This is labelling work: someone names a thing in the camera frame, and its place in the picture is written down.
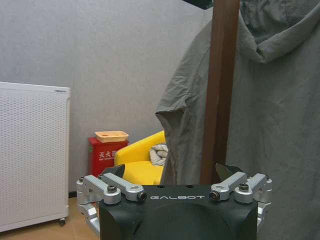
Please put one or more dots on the red fire extinguisher box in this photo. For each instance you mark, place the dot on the red fire extinguisher box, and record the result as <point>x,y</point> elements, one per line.
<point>102,156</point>

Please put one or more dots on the brown wooden coat stand pole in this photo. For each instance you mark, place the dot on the brown wooden coat stand pole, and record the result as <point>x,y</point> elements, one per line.
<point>220,95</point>

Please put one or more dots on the crumpled pale cloth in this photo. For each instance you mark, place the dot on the crumpled pale cloth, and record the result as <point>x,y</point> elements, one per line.
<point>158,153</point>

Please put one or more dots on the yellow armchair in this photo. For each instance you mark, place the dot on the yellow armchair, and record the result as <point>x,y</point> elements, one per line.
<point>142,162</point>

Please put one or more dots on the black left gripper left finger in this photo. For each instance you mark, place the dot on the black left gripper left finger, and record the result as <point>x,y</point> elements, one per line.
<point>110,183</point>

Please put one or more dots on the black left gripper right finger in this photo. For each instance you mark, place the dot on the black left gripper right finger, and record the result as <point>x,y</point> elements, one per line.
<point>237,181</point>

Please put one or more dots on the white perforated air purifier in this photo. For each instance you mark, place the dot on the white perforated air purifier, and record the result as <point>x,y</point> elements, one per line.
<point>32,155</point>

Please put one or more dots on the dark green object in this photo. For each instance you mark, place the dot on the dark green object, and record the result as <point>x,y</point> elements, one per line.
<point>197,3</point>

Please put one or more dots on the grey hooded garment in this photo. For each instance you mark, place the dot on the grey hooded garment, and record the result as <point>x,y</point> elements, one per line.
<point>262,100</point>

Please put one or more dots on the beige plastic tray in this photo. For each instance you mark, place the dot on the beige plastic tray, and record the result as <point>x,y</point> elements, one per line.
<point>111,136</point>

